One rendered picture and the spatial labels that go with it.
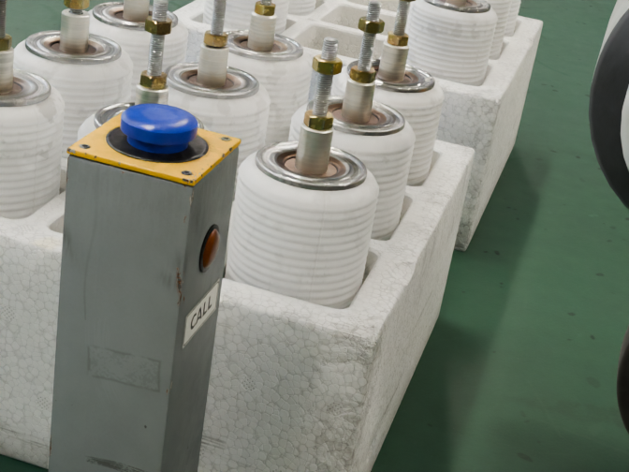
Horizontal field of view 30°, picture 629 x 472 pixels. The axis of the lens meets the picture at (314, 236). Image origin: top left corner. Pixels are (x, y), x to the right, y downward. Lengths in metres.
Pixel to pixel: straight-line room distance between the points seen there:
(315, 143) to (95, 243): 0.21
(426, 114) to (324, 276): 0.25
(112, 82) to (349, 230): 0.26
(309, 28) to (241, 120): 0.51
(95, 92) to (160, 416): 0.35
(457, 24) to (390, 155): 0.42
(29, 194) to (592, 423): 0.52
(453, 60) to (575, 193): 0.35
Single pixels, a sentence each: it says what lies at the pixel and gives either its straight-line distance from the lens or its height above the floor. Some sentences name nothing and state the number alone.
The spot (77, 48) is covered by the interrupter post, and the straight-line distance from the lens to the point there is 0.96.
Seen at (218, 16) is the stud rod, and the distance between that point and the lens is 0.91.
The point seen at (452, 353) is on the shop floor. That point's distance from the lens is 1.11.
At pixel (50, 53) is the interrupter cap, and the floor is 0.25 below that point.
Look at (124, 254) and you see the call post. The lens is 0.62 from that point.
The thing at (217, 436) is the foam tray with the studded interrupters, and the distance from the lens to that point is 0.81.
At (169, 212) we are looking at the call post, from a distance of 0.59.
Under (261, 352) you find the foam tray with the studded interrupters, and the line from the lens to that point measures 0.77.
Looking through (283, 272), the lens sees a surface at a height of 0.19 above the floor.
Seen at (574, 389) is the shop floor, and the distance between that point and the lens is 1.10.
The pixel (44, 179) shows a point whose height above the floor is 0.20.
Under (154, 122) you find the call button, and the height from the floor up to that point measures 0.33.
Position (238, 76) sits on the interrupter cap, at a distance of 0.94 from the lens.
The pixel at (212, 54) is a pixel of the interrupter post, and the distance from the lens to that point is 0.91.
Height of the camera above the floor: 0.55
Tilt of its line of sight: 25 degrees down
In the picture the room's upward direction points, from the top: 9 degrees clockwise
